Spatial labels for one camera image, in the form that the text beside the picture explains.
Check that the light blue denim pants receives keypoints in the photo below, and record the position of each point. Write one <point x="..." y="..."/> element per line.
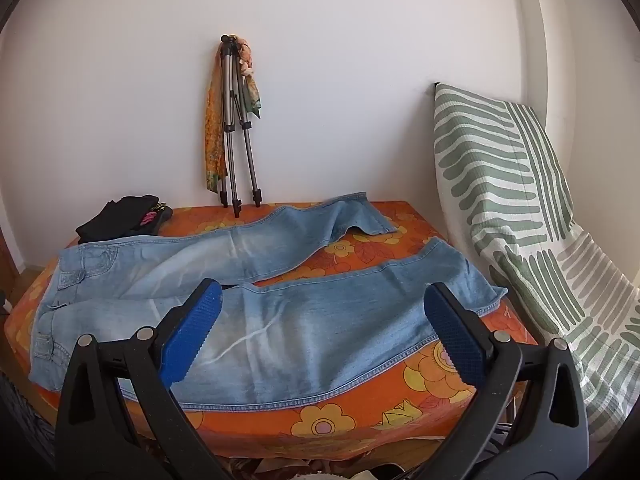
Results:
<point x="300" y="330"/>

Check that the orange floral bedspread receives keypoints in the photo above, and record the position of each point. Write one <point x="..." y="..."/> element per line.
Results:
<point x="350" y="420"/>

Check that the folded black clothes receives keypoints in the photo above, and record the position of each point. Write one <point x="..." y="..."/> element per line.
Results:
<point x="115" y="217"/>

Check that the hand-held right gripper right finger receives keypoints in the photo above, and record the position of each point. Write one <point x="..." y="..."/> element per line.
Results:
<point x="457" y="340"/>

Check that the orange patterned scarf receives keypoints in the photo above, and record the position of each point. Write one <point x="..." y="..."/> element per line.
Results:
<point x="212" y="145"/>

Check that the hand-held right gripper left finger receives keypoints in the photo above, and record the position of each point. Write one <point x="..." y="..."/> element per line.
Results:
<point x="192" y="332"/>

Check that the silver tripod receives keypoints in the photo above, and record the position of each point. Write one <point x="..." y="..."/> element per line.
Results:
<point x="232" y="170"/>

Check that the green striped white cushion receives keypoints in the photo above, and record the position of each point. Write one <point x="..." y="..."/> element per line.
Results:
<point x="500" y="185"/>

